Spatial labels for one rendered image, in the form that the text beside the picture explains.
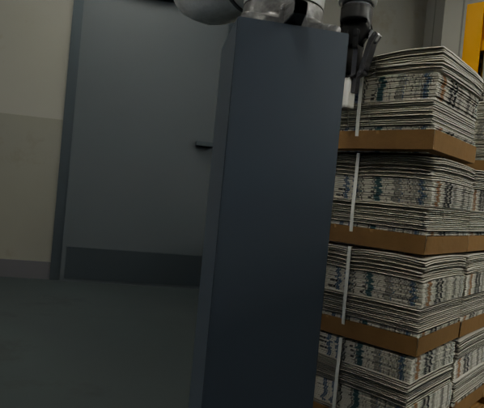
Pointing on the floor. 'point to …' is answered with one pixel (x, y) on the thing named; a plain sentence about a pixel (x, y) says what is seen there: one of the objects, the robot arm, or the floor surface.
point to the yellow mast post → (474, 36)
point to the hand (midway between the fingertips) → (349, 93)
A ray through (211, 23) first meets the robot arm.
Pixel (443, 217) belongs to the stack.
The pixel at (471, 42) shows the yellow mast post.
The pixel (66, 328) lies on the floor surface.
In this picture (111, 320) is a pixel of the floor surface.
